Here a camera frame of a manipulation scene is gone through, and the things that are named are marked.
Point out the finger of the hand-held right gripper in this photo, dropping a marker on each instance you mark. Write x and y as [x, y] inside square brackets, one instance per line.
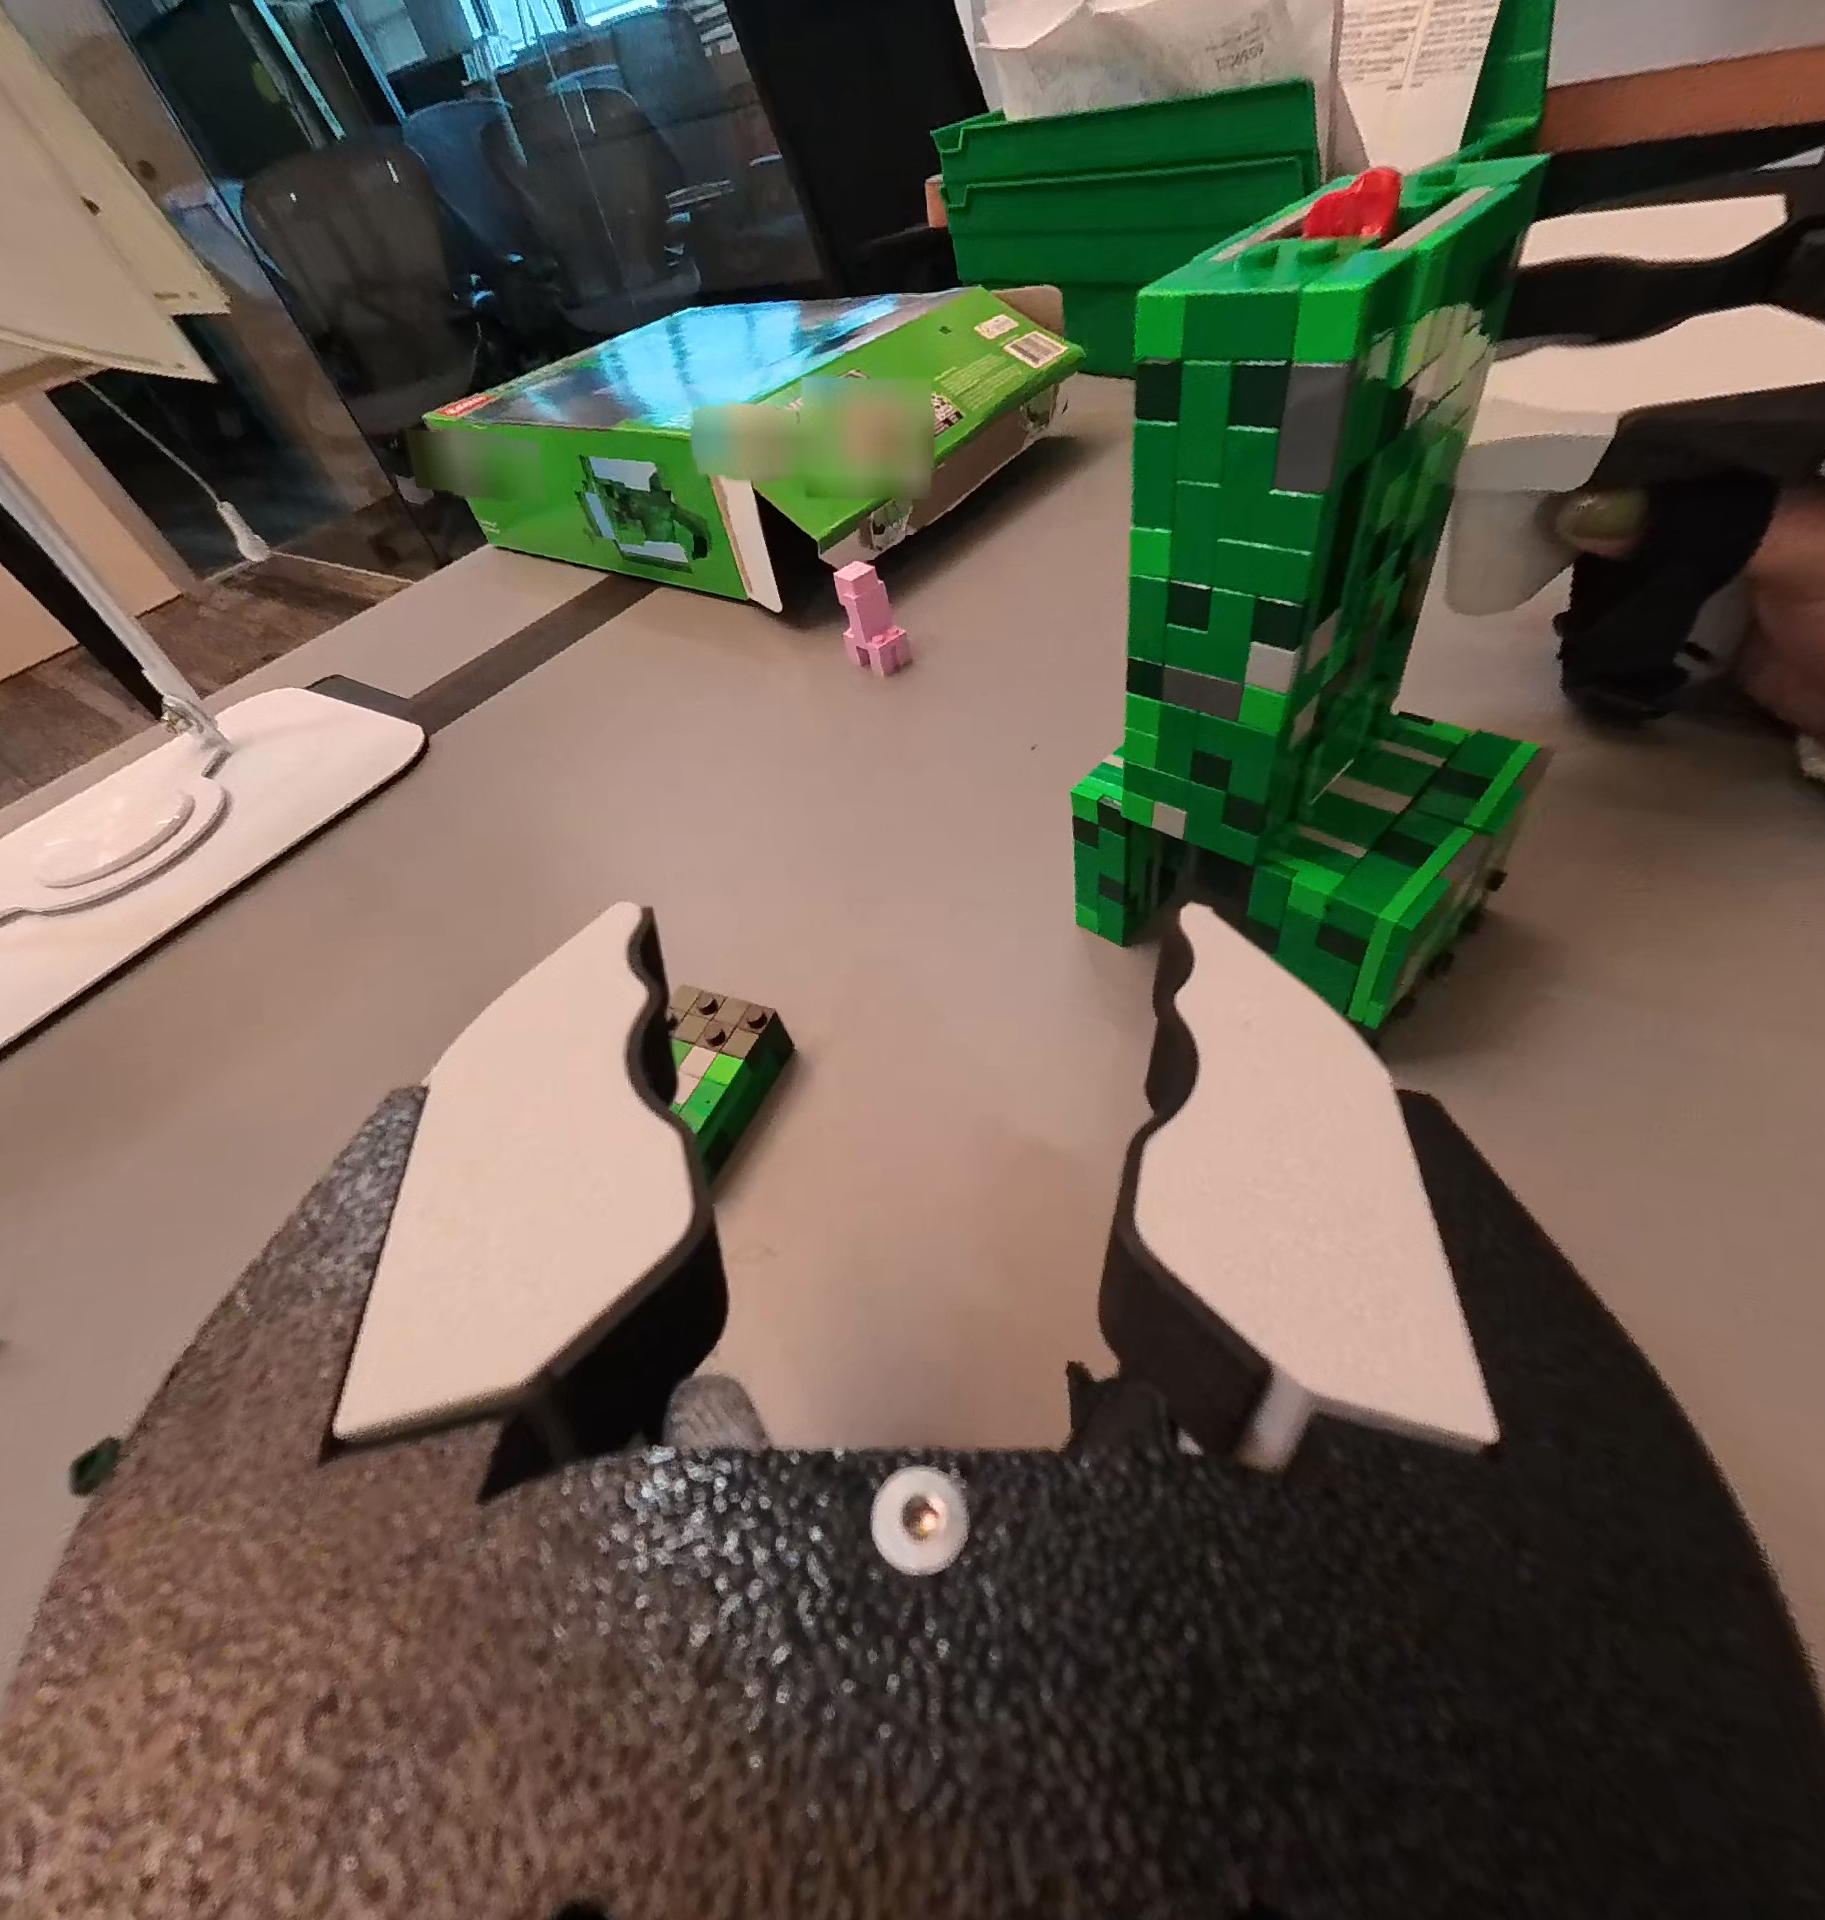
[1648, 241]
[1678, 376]

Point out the green plastic bin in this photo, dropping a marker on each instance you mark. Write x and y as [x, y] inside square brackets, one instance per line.
[1137, 136]
[1152, 278]

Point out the white printed paper sheet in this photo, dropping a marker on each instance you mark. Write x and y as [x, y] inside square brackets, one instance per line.
[1414, 76]

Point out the green lego creeper model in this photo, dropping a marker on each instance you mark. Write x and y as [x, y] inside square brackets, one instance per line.
[1257, 526]

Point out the pink lego pig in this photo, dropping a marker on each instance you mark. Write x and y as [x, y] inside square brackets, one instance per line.
[867, 617]

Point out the grey office chair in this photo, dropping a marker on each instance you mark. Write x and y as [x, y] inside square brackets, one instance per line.
[341, 256]
[597, 196]

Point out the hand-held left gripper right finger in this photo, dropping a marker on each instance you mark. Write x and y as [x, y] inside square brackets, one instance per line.
[1287, 1187]

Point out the person's right hand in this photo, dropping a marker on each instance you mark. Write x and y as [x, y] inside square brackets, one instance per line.
[1818, 617]

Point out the green lego set box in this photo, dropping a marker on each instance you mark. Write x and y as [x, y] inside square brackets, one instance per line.
[627, 376]

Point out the white desk lamp base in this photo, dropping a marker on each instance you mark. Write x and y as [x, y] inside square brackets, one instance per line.
[251, 766]

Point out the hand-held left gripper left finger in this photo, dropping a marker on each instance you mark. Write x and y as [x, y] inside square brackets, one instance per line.
[538, 1201]

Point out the small dark green lego piece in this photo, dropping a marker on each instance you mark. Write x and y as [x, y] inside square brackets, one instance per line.
[95, 1467]

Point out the small green grey lego assembly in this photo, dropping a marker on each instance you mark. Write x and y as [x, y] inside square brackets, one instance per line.
[733, 1072]

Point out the white paper bag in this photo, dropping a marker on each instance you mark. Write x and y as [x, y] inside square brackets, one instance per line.
[1152, 46]

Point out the green plastic panel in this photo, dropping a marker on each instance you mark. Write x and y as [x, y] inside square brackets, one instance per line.
[1513, 76]

